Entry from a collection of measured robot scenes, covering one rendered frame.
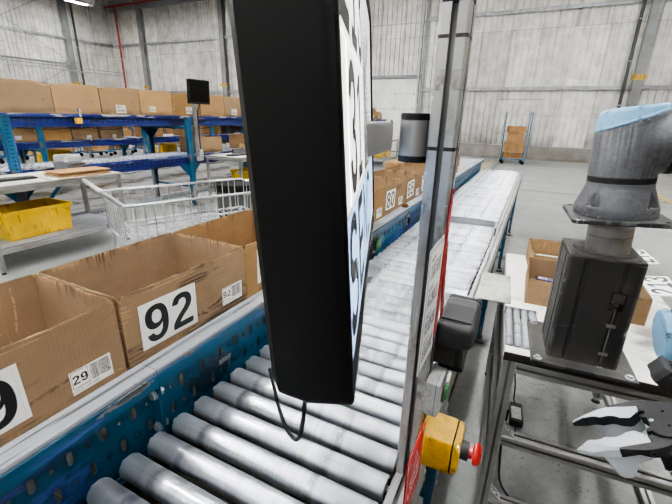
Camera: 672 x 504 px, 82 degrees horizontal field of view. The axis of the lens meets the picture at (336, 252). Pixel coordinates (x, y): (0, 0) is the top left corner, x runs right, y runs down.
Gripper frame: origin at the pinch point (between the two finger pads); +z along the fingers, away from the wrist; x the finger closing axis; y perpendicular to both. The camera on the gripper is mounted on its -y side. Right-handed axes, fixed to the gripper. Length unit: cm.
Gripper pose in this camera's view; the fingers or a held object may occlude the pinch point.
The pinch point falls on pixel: (582, 431)
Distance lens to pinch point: 75.9
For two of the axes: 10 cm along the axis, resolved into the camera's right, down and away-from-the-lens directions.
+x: 4.1, -2.9, 8.6
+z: -8.0, 3.4, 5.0
